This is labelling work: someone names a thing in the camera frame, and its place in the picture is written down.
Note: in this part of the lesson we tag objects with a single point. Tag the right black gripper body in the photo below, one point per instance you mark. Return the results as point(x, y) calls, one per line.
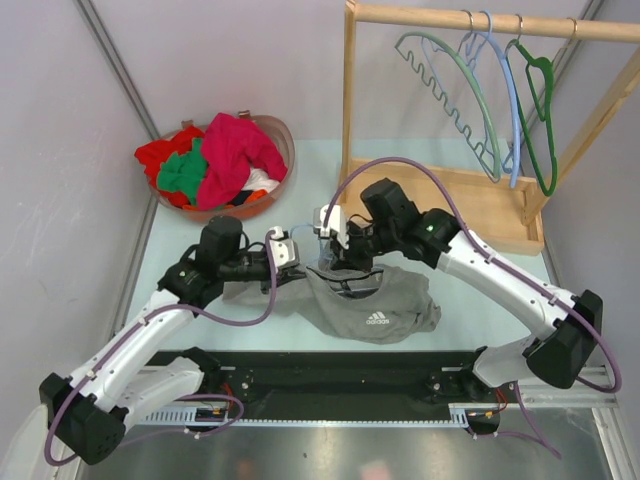
point(366, 243)

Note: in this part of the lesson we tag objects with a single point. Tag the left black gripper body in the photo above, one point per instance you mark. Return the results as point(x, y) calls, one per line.
point(256, 274)

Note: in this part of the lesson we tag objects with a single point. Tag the grey t shirt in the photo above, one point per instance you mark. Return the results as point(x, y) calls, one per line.
point(384, 305)

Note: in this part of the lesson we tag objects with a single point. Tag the light blue wire hanger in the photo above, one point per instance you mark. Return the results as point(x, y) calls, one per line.
point(314, 252)

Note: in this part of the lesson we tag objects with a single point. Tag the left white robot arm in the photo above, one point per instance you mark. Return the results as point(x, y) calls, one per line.
point(91, 410)

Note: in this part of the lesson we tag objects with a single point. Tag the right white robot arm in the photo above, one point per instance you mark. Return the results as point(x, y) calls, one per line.
point(561, 324)

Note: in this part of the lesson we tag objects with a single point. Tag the light green plastic hanger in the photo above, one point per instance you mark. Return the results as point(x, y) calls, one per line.
point(475, 95)

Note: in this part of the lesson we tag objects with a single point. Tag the light blue plastic hanger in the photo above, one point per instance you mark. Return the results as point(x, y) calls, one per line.
point(472, 44)

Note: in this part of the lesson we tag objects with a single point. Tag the dark green velvet hanger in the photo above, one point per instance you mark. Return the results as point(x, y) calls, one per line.
point(543, 110)

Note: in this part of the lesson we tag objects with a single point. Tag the blue wavy hanger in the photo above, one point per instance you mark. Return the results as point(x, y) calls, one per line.
point(440, 95)

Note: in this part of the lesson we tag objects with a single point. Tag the transparent pink laundry basket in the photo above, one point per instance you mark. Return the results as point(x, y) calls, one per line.
point(280, 135)

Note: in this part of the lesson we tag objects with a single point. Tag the white garment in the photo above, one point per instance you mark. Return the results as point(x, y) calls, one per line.
point(258, 179)

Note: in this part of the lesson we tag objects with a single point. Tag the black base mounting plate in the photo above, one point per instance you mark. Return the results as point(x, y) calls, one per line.
point(295, 379)

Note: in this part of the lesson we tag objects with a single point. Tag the green garment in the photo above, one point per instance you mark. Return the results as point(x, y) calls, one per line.
point(184, 173)

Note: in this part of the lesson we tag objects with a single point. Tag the magenta garment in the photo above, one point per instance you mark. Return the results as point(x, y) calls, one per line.
point(231, 147)

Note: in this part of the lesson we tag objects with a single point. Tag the red garment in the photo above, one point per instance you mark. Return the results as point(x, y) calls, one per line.
point(152, 155)

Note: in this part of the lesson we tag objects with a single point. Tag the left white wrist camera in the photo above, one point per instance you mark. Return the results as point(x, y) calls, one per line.
point(284, 249)

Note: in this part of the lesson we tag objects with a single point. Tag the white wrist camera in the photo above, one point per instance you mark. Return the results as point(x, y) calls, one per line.
point(284, 249)
point(331, 225)

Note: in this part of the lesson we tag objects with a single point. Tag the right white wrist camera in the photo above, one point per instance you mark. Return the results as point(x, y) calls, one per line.
point(331, 225)

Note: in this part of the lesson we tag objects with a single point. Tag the light blue slotted cable duct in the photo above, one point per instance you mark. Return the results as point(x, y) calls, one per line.
point(395, 413)

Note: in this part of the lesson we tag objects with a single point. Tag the aluminium rail frame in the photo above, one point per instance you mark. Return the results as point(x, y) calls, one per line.
point(545, 434)

